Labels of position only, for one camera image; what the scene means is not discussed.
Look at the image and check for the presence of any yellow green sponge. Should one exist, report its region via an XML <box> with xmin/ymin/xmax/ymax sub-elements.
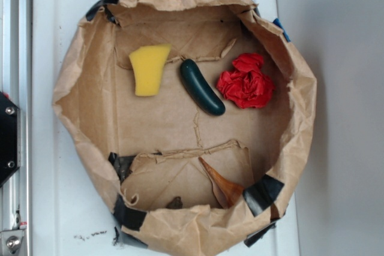
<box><xmin>129</xmin><ymin>44</ymin><xmax>172</xmax><ymax>97</ymax></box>

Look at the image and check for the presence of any brown paper bag bin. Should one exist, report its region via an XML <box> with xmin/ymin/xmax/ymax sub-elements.
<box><xmin>53</xmin><ymin>0</ymin><xmax>317</xmax><ymax>255</ymax></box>

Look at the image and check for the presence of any dark green toy cucumber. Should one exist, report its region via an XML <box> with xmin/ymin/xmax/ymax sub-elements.
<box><xmin>180</xmin><ymin>59</ymin><xmax>226</xmax><ymax>116</ymax></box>

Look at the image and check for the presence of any crumpled red paper ball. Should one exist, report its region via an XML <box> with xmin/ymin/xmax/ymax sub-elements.
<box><xmin>216</xmin><ymin>53</ymin><xmax>275</xmax><ymax>109</ymax></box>

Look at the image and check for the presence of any black tape patch inner left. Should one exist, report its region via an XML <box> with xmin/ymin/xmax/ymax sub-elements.
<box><xmin>108</xmin><ymin>152</ymin><xmax>136</xmax><ymax>183</ymax></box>

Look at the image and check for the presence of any black tape patch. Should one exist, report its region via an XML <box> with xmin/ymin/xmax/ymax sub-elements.
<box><xmin>85</xmin><ymin>0</ymin><xmax>119</xmax><ymax>24</ymax></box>
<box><xmin>108</xmin><ymin>152</ymin><xmax>136</xmax><ymax>183</ymax></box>
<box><xmin>113</xmin><ymin>196</ymin><xmax>148</xmax><ymax>231</ymax></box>
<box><xmin>242</xmin><ymin>174</ymin><xmax>284</xmax><ymax>217</ymax></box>

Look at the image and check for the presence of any brown wooden spoon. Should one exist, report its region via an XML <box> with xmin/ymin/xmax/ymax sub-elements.
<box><xmin>199</xmin><ymin>157</ymin><xmax>244</xmax><ymax>209</ymax></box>

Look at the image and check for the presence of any small dark brown scrap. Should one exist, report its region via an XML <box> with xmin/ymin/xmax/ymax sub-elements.
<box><xmin>166</xmin><ymin>196</ymin><xmax>183</xmax><ymax>209</ymax></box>

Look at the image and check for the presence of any black tape patch right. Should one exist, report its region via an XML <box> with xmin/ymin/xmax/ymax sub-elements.
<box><xmin>242</xmin><ymin>174</ymin><xmax>284</xmax><ymax>217</ymax></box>

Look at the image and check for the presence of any black tape patch bottom left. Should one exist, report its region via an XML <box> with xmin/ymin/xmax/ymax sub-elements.
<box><xmin>113</xmin><ymin>196</ymin><xmax>148</xmax><ymax>231</ymax></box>

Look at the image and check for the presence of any blue tape strip right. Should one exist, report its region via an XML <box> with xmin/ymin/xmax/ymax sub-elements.
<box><xmin>273</xmin><ymin>18</ymin><xmax>291</xmax><ymax>43</ymax></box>

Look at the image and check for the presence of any black tape patch top left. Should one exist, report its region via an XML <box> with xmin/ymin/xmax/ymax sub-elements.
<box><xmin>85</xmin><ymin>0</ymin><xmax>119</xmax><ymax>24</ymax></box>

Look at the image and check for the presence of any white plastic tray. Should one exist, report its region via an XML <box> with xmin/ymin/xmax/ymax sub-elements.
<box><xmin>31</xmin><ymin>0</ymin><xmax>301</xmax><ymax>256</ymax></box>

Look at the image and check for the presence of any black mounting plate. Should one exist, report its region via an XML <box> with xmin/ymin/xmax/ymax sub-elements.
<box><xmin>0</xmin><ymin>92</ymin><xmax>20</xmax><ymax>187</ymax></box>

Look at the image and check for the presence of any aluminium frame rail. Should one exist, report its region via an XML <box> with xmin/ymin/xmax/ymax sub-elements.
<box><xmin>1</xmin><ymin>0</ymin><xmax>32</xmax><ymax>255</ymax></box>

